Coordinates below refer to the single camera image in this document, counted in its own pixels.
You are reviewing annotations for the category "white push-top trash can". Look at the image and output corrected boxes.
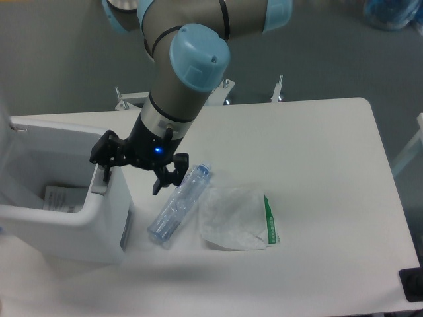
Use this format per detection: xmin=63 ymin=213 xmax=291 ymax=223
xmin=1 ymin=106 xmax=132 ymax=263

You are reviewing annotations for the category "black clamp at table edge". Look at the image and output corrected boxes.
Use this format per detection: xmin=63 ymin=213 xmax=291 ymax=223
xmin=399 ymin=267 xmax=422 ymax=302

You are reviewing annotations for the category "blue plastic bag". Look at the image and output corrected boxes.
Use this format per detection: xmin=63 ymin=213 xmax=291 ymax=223
xmin=363 ymin=0 xmax=422 ymax=31

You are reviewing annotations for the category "white green plastic bag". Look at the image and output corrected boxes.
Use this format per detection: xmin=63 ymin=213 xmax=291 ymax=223
xmin=199 ymin=188 xmax=280 ymax=250

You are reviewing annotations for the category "white frame at right edge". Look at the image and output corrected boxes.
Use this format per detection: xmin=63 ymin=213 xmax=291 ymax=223
xmin=391 ymin=113 xmax=422 ymax=178

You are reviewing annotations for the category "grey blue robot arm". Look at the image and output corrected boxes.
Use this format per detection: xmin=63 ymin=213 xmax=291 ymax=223
xmin=90 ymin=0 xmax=293 ymax=193

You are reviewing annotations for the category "crushed clear plastic bottle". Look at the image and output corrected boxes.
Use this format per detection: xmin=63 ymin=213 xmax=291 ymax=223
xmin=147 ymin=162 xmax=212 ymax=248

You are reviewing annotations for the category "paper sheet inside can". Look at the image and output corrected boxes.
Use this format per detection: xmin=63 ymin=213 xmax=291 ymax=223
xmin=43 ymin=186 xmax=87 ymax=213

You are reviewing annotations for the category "white metal base frame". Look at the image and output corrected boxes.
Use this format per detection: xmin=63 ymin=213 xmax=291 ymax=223
xmin=114 ymin=75 xmax=284 ymax=111

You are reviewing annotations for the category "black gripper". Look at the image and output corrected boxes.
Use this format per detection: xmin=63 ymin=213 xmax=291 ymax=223
xmin=89 ymin=115 xmax=189 ymax=195

